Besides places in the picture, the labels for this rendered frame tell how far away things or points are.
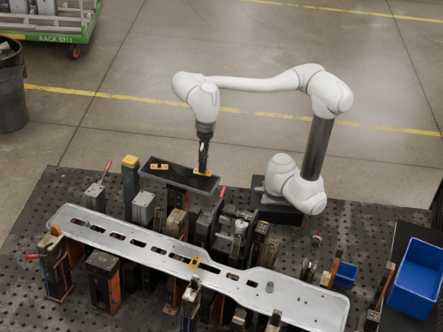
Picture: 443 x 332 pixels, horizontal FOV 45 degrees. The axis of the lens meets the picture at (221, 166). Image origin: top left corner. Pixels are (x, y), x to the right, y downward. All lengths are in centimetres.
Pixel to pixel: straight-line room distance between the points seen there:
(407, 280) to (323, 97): 87
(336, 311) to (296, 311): 17
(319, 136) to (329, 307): 78
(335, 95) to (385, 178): 237
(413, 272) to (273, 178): 85
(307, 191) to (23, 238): 147
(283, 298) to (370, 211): 112
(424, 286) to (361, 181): 221
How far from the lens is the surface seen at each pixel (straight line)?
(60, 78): 559
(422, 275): 249
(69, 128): 485
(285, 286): 230
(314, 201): 269
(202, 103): 215
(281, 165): 278
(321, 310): 226
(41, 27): 592
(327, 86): 238
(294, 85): 244
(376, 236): 307
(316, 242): 219
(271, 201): 293
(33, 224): 298
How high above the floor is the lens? 277
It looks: 39 degrees down
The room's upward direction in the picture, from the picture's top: 6 degrees clockwise
